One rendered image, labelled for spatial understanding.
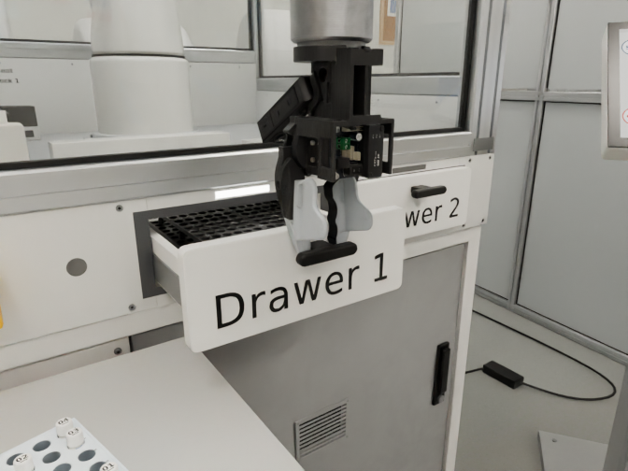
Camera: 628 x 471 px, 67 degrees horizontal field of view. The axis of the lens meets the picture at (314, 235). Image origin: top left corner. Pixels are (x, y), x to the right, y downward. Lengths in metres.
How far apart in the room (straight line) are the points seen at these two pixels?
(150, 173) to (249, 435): 0.32
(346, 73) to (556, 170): 1.95
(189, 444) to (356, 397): 0.52
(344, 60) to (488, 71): 0.57
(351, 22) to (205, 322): 0.31
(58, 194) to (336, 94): 0.32
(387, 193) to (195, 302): 0.41
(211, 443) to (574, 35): 2.10
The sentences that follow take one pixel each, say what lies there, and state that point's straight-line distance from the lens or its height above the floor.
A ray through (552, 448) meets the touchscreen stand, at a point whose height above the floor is 0.03.
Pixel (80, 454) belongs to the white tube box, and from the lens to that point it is 0.46.
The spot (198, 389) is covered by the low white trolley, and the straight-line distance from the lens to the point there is 0.56.
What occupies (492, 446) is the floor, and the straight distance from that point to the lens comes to 1.72.
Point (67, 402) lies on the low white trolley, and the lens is 0.59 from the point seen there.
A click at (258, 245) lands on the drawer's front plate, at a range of 0.49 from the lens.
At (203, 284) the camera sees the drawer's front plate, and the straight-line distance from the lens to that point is 0.48.
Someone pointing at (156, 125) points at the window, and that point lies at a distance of 0.62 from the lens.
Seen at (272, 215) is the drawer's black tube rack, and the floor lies 0.90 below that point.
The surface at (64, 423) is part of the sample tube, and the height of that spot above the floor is 0.81.
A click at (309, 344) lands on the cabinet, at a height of 0.66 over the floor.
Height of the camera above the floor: 1.08
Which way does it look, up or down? 18 degrees down
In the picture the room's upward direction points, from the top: straight up
